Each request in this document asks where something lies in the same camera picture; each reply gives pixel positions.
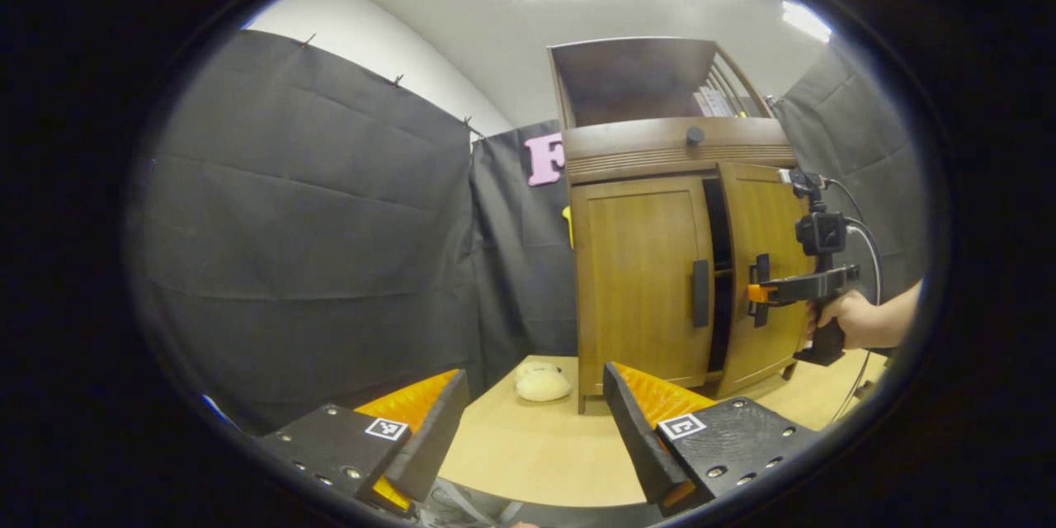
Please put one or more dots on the cream plush toy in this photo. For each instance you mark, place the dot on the cream plush toy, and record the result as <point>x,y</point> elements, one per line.
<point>543,384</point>

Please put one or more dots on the black round drawer knob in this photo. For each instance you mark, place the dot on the black round drawer knob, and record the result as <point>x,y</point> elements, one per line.
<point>695,135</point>

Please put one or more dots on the wooden double-door shoe cabinet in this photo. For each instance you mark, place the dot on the wooden double-door shoe cabinet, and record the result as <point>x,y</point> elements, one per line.
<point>643,153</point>

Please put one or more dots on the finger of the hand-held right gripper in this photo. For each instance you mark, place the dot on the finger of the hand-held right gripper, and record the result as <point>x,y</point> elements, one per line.
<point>788,290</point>

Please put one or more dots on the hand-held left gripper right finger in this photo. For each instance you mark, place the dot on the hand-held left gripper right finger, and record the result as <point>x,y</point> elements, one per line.
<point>635,437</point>

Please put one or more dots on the small ceiling light panel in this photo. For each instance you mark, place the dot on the small ceiling light panel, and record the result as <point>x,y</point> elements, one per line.
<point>806,21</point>

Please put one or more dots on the white book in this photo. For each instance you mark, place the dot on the white book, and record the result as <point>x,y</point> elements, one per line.
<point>711,103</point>

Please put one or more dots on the wooden cabinet drawer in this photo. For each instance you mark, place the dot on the wooden cabinet drawer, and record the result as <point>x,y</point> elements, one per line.
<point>635,153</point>

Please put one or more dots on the wooden shoe cabinet door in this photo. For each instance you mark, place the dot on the wooden shoe cabinet door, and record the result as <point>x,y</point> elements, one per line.
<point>635,280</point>
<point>775,214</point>

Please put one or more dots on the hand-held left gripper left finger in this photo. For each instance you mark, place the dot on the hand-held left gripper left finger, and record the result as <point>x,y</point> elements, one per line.
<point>437,429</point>

